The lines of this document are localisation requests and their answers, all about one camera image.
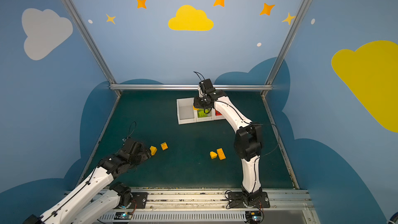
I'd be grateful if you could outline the green lego brick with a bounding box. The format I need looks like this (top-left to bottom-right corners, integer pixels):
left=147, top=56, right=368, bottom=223
left=197, top=109, right=212, bottom=118

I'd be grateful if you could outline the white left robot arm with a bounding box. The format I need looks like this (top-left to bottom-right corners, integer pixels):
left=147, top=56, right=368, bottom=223
left=24, top=138, right=152, bottom=224

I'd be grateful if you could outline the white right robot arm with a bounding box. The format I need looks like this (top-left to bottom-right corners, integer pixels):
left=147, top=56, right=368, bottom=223
left=193, top=79, right=263, bottom=203

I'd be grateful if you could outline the white middle bin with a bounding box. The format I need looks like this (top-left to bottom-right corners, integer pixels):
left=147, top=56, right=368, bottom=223
left=193, top=107, right=214, bottom=122

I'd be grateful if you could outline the white left bin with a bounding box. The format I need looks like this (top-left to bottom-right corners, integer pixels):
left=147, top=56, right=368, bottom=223
left=176, top=97, right=196, bottom=124

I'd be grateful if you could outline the left controller board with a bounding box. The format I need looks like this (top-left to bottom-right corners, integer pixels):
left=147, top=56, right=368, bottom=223
left=114, top=212, right=134, bottom=221

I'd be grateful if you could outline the controller board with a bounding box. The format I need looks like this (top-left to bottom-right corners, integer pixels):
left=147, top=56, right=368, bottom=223
left=245, top=211, right=263, bottom=224
left=114, top=212, right=134, bottom=221

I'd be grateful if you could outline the right controller board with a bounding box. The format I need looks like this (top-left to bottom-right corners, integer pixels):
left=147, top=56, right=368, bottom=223
left=245, top=211, right=263, bottom=224

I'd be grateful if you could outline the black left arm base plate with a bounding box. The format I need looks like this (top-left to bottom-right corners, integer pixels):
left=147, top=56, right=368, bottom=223
left=116, top=192, right=148, bottom=209

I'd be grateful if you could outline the aluminium back rail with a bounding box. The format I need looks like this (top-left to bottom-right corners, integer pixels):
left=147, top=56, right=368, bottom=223
left=109, top=84, right=273, bottom=91

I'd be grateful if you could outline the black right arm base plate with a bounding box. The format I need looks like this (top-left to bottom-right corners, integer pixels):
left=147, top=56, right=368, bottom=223
left=224, top=190, right=271, bottom=209

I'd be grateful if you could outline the aluminium front rail base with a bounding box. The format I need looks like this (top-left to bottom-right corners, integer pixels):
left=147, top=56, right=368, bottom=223
left=87, top=188, right=320, bottom=224

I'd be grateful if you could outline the aluminium right corner post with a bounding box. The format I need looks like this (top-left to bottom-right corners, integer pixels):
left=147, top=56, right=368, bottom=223
left=261, top=0, right=313, bottom=100

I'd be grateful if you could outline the aluminium corner post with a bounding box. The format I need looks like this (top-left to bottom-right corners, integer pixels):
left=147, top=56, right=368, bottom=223
left=61, top=0, right=117, bottom=86
left=261, top=0, right=313, bottom=100

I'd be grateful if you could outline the aluminium left corner post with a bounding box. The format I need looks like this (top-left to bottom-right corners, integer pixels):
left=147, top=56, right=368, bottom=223
left=61, top=0, right=117, bottom=86

